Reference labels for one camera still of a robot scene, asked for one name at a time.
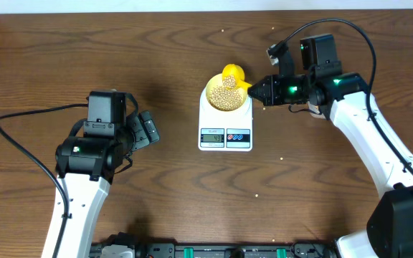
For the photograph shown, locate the yellow measuring scoop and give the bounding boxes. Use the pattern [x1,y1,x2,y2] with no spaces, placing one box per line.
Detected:
[222,64,252,90]

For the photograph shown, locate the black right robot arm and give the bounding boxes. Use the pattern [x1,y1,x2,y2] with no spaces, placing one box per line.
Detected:
[248,34,413,257]

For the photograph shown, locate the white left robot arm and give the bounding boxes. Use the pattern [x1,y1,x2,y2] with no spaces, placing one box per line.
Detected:
[42,111,160,257]

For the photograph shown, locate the soybeans in scoop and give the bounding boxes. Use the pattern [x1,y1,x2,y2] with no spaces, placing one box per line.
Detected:
[222,75,237,90]

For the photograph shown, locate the soybeans in yellow bowl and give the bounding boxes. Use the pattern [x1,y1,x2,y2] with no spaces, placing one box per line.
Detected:
[209,86,243,111]

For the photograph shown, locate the yellow bowl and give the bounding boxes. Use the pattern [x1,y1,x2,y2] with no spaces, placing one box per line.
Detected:
[206,75,247,108]

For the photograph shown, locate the white kitchen scale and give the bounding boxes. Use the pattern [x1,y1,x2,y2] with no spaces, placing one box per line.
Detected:
[198,86,253,152]

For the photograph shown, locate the clear plastic container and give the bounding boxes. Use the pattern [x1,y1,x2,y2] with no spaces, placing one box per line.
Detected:
[307,102,326,120]

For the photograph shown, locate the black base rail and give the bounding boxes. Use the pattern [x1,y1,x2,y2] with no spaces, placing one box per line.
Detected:
[88,232,339,258]

